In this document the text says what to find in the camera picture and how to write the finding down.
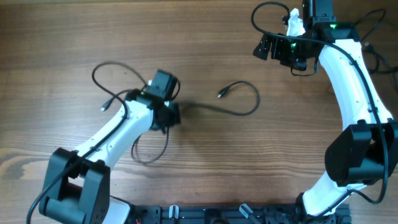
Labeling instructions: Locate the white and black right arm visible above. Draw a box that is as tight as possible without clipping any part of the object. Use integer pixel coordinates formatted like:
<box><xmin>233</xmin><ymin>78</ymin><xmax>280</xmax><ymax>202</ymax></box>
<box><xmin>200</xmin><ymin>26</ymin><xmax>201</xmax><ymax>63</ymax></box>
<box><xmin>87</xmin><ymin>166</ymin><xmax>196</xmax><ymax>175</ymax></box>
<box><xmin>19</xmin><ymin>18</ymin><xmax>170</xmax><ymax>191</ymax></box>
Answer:
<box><xmin>253</xmin><ymin>1</ymin><xmax>397</xmax><ymax>222</ymax></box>

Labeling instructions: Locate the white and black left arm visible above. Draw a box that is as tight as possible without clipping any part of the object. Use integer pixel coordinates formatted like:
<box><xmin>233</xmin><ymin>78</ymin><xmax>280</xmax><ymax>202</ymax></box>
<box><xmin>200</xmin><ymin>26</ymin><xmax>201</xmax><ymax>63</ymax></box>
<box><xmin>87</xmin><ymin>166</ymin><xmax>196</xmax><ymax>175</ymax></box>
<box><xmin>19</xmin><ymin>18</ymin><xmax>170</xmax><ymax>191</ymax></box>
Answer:
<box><xmin>39</xmin><ymin>90</ymin><xmax>180</xmax><ymax>223</ymax></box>

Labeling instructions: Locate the thin black micro USB cable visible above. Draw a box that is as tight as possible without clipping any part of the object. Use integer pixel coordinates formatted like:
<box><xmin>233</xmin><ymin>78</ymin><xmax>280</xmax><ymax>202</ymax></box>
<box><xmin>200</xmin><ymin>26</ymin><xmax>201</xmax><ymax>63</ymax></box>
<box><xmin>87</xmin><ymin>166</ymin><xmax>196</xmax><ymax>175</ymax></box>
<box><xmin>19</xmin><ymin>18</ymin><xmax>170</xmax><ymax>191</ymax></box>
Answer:
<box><xmin>99</xmin><ymin>80</ymin><xmax>261</xmax><ymax>165</ymax></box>

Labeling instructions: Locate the thick black USB cable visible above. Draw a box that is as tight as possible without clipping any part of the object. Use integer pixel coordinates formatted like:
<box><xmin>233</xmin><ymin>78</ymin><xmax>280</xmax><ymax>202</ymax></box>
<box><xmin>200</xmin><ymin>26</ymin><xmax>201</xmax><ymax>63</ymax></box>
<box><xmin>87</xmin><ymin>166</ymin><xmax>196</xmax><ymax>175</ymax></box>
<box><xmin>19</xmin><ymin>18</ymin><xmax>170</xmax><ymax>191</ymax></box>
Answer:
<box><xmin>354</xmin><ymin>8</ymin><xmax>398</xmax><ymax>76</ymax></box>

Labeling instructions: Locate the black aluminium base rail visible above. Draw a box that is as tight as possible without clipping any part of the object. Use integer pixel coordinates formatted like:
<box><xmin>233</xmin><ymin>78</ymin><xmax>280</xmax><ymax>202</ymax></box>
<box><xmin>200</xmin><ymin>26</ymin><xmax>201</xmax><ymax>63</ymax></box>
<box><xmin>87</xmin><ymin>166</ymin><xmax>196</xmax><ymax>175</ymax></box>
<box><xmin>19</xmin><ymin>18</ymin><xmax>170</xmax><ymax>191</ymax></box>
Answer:
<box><xmin>127</xmin><ymin>204</ymin><xmax>352</xmax><ymax>224</ymax></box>

